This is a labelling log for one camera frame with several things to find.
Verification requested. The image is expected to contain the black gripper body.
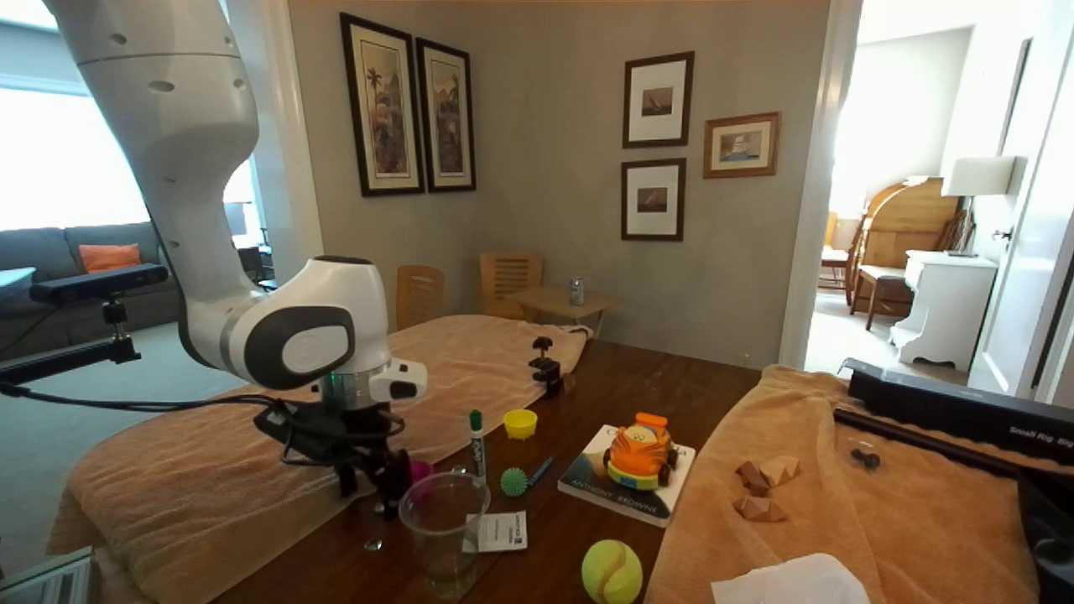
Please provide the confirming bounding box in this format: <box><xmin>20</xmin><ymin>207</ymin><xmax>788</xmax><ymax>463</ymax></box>
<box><xmin>317</xmin><ymin>400</ymin><xmax>409</xmax><ymax>463</ymax></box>

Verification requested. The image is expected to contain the small yellow bowl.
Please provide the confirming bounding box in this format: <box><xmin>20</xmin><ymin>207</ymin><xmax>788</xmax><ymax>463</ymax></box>
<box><xmin>501</xmin><ymin>406</ymin><xmax>539</xmax><ymax>443</ymax></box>

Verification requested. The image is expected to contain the clear glass measuring cup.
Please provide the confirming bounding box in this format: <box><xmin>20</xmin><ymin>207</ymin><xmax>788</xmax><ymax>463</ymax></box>
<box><xmin>395</xmin><ymin>468</ymin><xmax>493</xmax><ymax>601</ymax></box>

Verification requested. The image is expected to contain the green-capped white marker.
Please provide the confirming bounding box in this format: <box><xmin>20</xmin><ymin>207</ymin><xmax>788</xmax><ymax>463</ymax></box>
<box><xmin>466</xmin><ymin>406</ymin><xmax>491</xmax><ymax>482</ymax></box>

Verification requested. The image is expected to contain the white wipe packet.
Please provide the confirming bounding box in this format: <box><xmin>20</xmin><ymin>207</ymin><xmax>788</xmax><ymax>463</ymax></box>
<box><xmin>462</xmin><ymin>511</ymin><xmax>531</xmax><ymax>558</ymax></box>

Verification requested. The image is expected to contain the wooden chair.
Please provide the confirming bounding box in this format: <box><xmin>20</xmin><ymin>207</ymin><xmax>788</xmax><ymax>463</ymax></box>
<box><xmin>478</xmin><ymin>253</ymin><xmax>546</xmax><ymax>322</ymax></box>
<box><xmin>392</xmin><ymin>263</ymin><xmax>446</xmax><ymax>332</ymax></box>

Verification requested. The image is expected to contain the blue crayon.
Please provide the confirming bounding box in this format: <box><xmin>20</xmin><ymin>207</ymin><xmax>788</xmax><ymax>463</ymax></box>
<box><xmin>523</xmin><ymin>454</ymin><xmax>556</xmax><ymax>493</ymax></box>

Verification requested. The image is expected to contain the plain tan towel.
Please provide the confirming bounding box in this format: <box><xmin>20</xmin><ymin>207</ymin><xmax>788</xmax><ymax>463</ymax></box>
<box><xmin>43</xmin><ymin>311</ymin><xmax>595</xmax><ymax>604</ymax></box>

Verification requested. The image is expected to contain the black table clamp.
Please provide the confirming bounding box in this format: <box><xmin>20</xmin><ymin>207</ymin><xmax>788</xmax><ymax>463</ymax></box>
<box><xmin>525</xmin><ymin>332</ymin><xmax>568</xmax><ymax>395</ymax></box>

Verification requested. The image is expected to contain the Anthony Browne picture book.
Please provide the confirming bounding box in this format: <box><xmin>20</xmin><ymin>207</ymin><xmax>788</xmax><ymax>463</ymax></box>
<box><xmin>556</xmin><ymin>422</ymin><xmax>698</xmax><ymax>531</ymax></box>

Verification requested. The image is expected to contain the small wooden side table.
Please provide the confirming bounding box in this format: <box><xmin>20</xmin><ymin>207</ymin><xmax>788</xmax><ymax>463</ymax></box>
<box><xmin>512</xmin><ymin>285</ymin><xmax>618</xmax><ymax>334</ymax></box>

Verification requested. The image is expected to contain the yellow-green tennis ball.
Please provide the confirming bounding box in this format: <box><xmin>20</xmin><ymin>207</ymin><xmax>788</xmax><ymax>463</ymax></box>
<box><xmin>578</xmin><ymin>537</ymin><xmax>647</xmax><ymax>604</ymax></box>

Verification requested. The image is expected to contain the orange tiger toy car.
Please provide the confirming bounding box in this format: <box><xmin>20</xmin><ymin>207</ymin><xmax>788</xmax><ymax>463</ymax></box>
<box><xmin>599</xmin><ymin>408</ymin><xmax>682</xmax><ymax>493</ymax></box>

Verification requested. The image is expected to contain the orange cushion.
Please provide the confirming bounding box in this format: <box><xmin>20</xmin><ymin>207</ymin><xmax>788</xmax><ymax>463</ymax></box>
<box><xmin>77</xmin><ymin>241</ymin><xmax>146</xmax><ymax>280</ymax></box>

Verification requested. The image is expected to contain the tall framed picture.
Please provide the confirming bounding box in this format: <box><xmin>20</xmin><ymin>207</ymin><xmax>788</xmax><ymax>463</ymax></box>
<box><xmin>414</xmin><ymin>36</ymin><xmax>478</xmax><ymax>194</ymax></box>
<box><xmin>337</xmin><ymin>9</ymin><xmax>427</xmax><ymax>201</ymax></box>

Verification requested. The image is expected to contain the grey sofa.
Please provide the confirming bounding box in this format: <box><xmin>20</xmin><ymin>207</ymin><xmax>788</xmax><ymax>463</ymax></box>
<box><xmin>0</xmin><ymin>217</ymin><xmax>188</xmax><ymax>358</ymax></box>

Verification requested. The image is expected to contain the small wooden block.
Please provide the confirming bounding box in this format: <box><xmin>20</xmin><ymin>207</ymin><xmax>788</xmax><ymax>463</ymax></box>
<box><xmin>734</xmin><ymin>459</ymin><xmax>776</xmax><ymax>499</ymax></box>
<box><xmin>760</xmin><ymin>454</ymin><xmax>804</xmax><ymax>488</ymax></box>
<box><xmin>731</xmin><ymin>493</ymin><xmax>793</xmax><ymax>526</ymax></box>

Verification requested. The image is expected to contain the black framed small picture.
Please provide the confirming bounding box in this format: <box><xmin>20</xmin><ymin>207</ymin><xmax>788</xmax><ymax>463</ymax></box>
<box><xmin>619</xmin><ymin>50</ymin><xmax>698</xmax><ymax>152</ymax></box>
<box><xmin>618</xmin><ymin>156</ymin><xmax>689</xmax><ymax>246</ymax></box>

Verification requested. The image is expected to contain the white paper sheet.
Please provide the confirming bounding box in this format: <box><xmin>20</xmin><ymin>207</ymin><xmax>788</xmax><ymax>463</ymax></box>
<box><xmin>709</xmin><ymin>549</ymin><xmax>871</xmax><ymax>604</ymax></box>

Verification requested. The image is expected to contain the brown framed small picture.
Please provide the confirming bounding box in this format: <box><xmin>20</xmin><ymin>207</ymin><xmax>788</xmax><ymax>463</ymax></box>
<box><xmin>701</xmin><ymin>110</ymin><xmax>783</xmax><ymax>182</ymax></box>

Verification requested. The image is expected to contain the tan towel with blocks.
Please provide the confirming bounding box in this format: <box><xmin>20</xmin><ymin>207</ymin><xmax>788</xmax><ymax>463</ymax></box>
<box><xmin>642</xmin><ymin>365</ymin><xmax>1042</xmax><ymax>604</ymax></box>

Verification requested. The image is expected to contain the wicker armchair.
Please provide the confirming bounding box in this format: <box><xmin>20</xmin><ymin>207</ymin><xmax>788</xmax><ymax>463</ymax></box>
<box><xmin>845</xmin><ymin>176</ymin><xmax>967</xmax><ymax>332</ymax></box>

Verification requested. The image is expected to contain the long black case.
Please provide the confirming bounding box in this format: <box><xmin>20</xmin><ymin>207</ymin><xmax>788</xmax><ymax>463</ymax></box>
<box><xmin>833</xmin><ymin>356</ymin><xmax>1074</xmax><ymax>481</ymax></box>

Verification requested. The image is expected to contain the white cabinet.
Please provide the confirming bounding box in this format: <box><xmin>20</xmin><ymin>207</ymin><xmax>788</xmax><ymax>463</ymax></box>
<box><xmin>894</xmin><ymin>248</ymin><xmax>1001</xmax><ymax>375</ymax></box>

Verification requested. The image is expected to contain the white shade lamp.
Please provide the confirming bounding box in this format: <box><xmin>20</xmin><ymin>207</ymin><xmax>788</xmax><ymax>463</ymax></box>
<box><xmin>944</xmin><ymin>156</ymin><xmax>1021</xmax><ymax>233</ymax></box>

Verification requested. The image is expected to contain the white room door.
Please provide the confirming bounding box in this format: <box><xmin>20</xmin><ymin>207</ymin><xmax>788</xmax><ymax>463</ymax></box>
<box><xmin>967</xmin><ymin>0</ymin><xmax>1074</xmax><ymax>408</ymax></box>

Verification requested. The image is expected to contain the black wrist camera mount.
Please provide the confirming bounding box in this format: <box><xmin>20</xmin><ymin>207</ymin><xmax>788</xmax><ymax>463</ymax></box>
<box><xmin>251</xmin><ymin>400</ymin><xmax>336</xmax><ymax>468</ymax></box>

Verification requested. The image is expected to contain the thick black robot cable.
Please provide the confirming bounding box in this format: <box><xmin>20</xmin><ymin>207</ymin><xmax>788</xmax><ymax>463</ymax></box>
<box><xmin>0</xmin><ymin>379</ymin><xmax>277</xmax><ymax>415</ymax></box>

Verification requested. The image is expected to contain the black stereo camera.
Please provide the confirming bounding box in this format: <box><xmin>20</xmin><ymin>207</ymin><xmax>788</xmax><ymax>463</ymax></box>
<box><xmin>31</xmin><ymin>263</ymin><xmax>172</xmax><ymax>307</ymax></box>

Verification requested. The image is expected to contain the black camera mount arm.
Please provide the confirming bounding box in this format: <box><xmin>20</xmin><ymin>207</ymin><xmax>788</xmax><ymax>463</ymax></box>
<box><xmin>0</xmin><ymin>300</ymin><xmax>143</xmax><ymax>385</ymax></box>

